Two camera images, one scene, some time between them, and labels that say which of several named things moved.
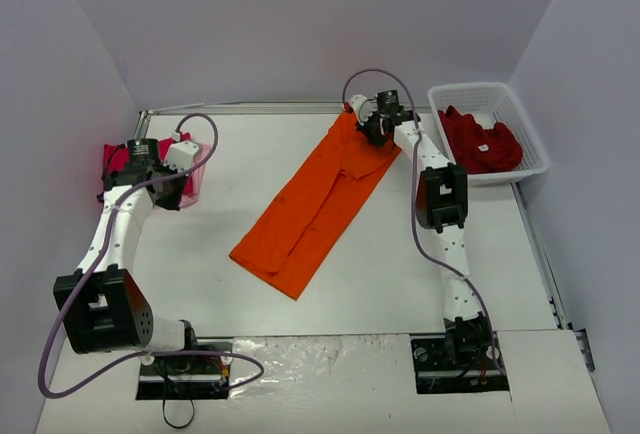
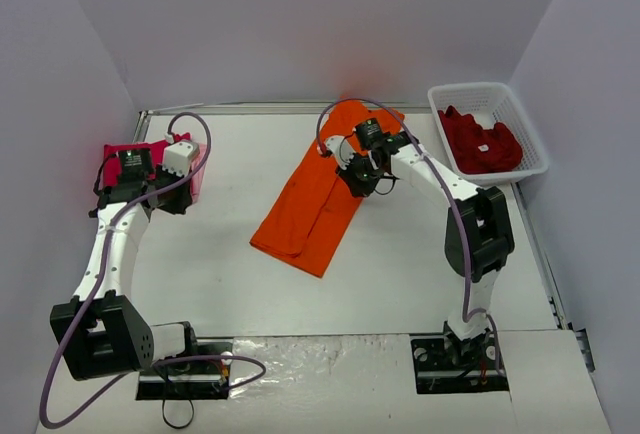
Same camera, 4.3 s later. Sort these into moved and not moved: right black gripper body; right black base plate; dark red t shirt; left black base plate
Moved: right black gripper body
Not moved: dark red t shirt; right black base plate; left black base plate
